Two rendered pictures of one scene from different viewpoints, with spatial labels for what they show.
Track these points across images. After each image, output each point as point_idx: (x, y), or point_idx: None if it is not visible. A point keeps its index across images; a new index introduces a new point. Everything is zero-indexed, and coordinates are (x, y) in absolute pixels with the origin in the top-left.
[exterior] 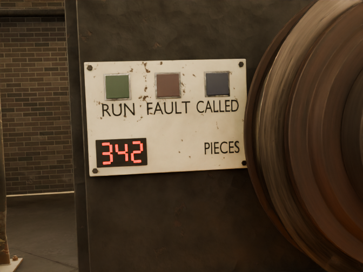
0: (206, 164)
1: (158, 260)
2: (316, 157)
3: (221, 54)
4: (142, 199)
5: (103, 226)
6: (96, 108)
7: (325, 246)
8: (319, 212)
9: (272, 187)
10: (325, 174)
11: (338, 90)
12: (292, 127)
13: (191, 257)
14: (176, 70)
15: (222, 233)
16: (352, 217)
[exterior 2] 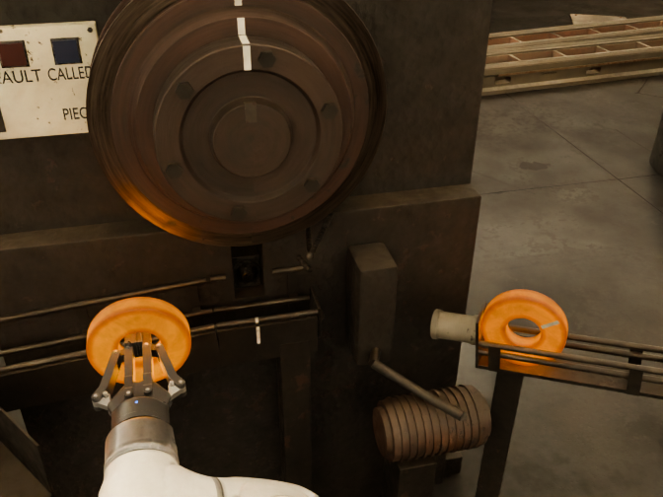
0: (67, 129)
1: (36, 212)
2: (136, 149)
3: (70, 14)
4: (10, 160)
5: None
6: None
7: (162, 212)
8: (148, 189)
9: (107, 169)
10: (144, 164)
11: (147, 97)
12: (113, 123)
13: (70, 208)
14: (20, 37)
15: (98, 186)
16: (172, 195)
